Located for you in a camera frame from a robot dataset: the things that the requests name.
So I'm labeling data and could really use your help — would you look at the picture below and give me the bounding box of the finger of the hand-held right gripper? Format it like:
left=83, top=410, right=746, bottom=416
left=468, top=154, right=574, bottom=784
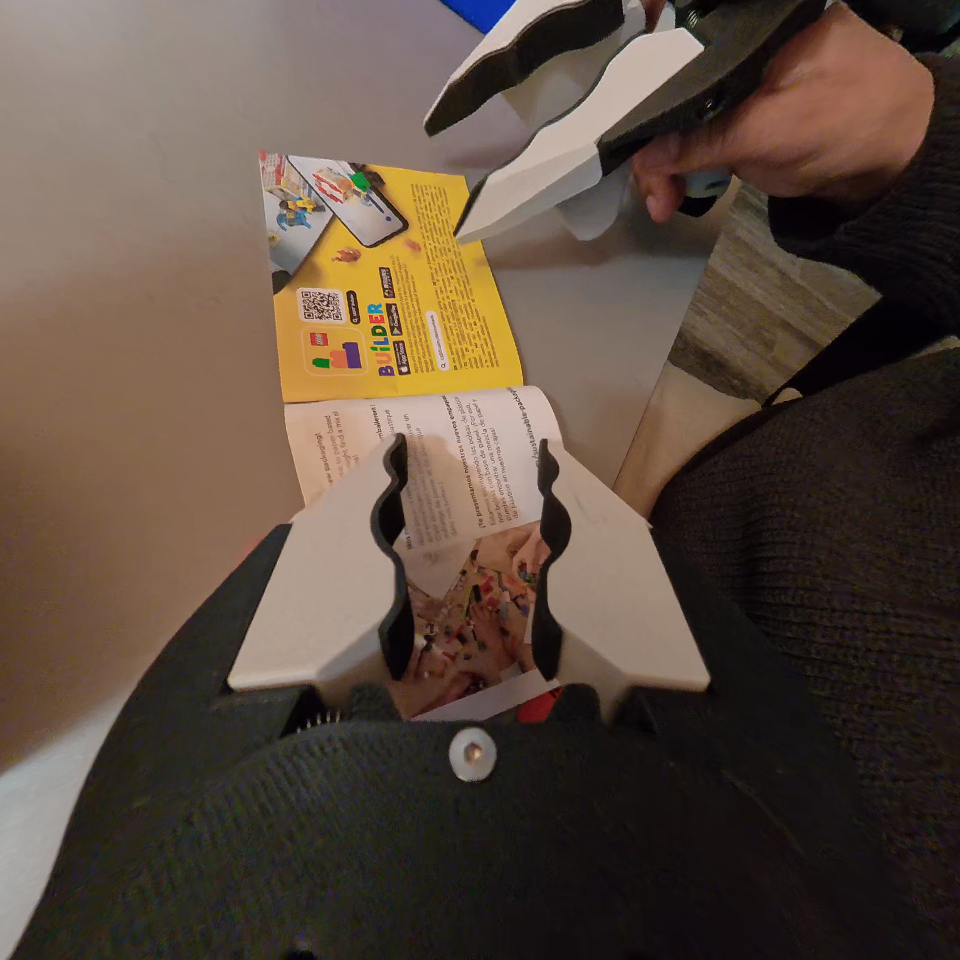
left=451, top=29, right=707, bottom=247
left=421, top=0, right=628, bottom=138

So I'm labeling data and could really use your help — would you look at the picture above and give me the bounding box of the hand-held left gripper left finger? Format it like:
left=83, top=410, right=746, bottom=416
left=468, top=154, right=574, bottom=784
left=226, top=432, right=415, bottom=693

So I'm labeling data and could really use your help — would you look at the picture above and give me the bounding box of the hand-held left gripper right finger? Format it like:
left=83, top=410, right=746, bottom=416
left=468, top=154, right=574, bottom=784
left=531, top=439, right=711, bottom=710

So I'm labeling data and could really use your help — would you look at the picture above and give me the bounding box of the pale blue instruction booklet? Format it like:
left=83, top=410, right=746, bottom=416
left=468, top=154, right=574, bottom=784
left=258, top=149, right=563, bottom=722

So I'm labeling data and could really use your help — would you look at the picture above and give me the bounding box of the person's right forearm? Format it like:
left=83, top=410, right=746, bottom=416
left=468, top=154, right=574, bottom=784
left=767, top=53, right=960, bottom=353

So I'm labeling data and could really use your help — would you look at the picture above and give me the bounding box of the person's right hand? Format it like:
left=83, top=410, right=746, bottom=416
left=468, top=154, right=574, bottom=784
left=629, top=0, right=937, bottom=224

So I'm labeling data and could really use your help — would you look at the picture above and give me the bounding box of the blue plastic bin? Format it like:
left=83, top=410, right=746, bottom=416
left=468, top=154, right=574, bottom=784
left=441, top=0, right=522, bottom=34

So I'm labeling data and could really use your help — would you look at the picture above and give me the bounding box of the person's black sweater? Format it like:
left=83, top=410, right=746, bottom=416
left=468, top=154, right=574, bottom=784
left=652, top=352, right=960, bottom=960

